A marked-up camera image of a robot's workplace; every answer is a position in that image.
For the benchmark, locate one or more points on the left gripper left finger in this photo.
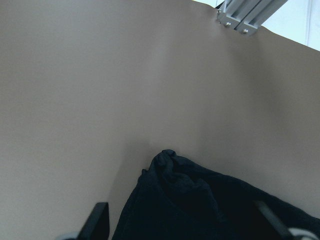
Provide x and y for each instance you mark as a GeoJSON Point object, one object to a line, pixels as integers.
{"type": "Point", "coordinates": [97, 225]}

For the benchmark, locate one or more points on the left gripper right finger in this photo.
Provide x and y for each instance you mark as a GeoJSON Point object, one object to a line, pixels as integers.
{"type": "Point", "coordinates": [266, 225]}

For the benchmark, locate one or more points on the black printed t-shirt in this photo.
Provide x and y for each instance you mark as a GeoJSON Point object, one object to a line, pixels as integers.
{"type": "Point", "coordinates": [177, 199]}

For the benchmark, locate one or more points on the aluminium frame post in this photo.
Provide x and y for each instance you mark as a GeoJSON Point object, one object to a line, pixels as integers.
{"type": "Point", "coordinates": [247, 16]}

